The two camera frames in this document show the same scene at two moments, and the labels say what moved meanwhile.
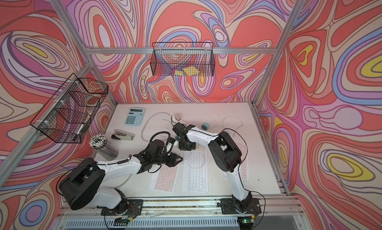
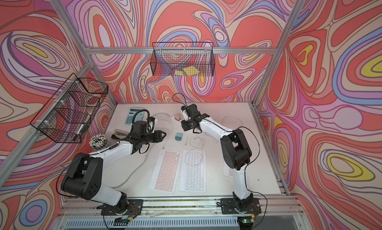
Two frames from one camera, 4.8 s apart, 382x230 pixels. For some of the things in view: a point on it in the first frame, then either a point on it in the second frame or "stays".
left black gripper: [172, 157] → [157, 136]
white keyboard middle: [195, 172] stays
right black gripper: [180, 146] → [184, 126]
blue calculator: [135, 117] stays
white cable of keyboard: [237, 118] stays
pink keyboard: [164, 178] stays
